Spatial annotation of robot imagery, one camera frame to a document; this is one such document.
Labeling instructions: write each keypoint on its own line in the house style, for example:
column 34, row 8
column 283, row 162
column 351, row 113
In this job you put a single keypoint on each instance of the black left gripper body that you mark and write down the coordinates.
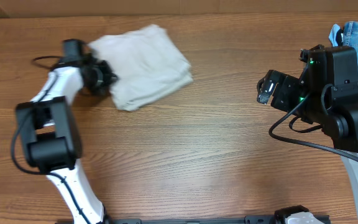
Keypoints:
column 99, row 77

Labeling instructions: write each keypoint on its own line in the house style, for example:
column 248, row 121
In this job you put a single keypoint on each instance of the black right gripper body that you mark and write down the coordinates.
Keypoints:
column 288, row 94

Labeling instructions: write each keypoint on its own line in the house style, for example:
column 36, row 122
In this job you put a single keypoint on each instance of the beige cotton shorts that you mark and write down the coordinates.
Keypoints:
column 148, row 64

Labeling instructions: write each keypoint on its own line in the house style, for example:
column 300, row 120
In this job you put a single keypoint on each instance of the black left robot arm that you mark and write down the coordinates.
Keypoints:
column 47, row 141

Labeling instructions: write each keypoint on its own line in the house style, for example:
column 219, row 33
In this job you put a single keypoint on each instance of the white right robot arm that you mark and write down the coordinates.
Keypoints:
column 325, row 96

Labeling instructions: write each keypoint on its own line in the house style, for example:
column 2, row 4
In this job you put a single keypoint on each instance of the light blue garment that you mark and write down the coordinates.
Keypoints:
column 336, row 36

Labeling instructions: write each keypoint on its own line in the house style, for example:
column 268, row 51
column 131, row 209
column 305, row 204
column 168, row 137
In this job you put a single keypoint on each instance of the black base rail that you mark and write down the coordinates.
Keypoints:
column 249, row 219

